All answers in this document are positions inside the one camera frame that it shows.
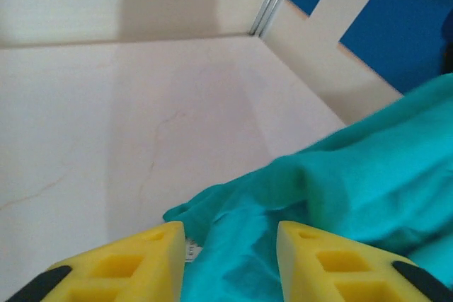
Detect white table mat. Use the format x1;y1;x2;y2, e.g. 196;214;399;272
0;35;348;281

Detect aluminium corner post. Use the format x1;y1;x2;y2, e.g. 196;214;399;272
249;0;306;38

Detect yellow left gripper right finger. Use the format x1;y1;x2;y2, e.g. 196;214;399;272
277;220;453;302

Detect teal t-shirt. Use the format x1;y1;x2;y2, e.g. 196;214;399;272
162;74;453;302

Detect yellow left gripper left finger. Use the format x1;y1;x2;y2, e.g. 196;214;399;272
5;220;187;302

